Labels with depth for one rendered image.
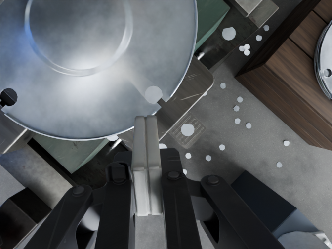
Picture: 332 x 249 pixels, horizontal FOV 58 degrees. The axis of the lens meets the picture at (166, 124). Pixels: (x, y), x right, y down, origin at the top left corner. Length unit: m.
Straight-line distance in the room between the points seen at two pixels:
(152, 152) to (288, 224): 0.68
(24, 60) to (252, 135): 0.95
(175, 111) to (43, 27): 0.19
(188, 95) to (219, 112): 0.80
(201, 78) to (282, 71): 0.51
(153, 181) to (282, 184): 1.14
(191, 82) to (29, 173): 0.33
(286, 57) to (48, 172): 0.65
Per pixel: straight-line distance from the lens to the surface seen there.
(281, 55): 0.88
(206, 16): 0.54
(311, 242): 0.80
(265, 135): 1.23
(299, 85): 0.89
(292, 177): 1.29
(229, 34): 0.54
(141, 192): 0.16
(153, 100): 0.37
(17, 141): 0.51
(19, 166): 0.58
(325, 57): 0.89
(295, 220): 0.82
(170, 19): 0.39
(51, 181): 0.56
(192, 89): 0.38
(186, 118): 1.00
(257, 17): 0.58
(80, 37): 0.39
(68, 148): 0.54
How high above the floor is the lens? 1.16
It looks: 87 degrees down
